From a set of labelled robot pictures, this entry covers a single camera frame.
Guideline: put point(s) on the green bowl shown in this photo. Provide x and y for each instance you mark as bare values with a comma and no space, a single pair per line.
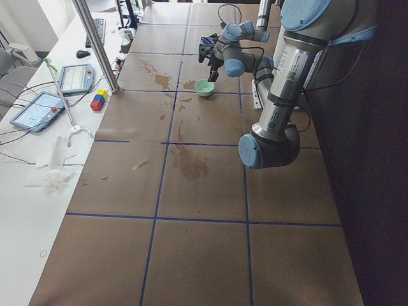
204,88

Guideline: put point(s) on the blue plastic cup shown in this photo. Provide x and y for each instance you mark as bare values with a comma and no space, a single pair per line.
207,40

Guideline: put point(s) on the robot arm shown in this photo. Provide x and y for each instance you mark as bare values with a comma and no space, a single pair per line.
307,27
233,33

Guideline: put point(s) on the white mounting pillar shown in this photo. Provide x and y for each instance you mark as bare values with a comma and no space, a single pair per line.
258,104

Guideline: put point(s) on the small metal cup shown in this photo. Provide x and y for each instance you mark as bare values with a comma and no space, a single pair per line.
128,35

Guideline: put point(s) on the red blue yellow blocks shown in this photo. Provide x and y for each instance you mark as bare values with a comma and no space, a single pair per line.
99,100

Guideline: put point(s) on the black computer mouse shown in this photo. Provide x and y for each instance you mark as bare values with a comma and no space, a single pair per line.
82,53

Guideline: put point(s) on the far teach pendant tablet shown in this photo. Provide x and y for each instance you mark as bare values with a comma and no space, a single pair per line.
76,79

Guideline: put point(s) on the teach pendant tablet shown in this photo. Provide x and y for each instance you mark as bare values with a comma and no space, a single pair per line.
39,113
76,79

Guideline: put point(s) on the reacher grabber stick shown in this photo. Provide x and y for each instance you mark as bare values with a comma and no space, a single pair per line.
75,128

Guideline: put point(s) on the near teach pendant tablet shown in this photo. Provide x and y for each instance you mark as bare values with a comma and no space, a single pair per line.
39,113

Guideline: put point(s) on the crumpled white tissue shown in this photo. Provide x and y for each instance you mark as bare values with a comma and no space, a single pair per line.
53,176

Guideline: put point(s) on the aluminium frame post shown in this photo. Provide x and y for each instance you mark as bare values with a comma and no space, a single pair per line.
90,29

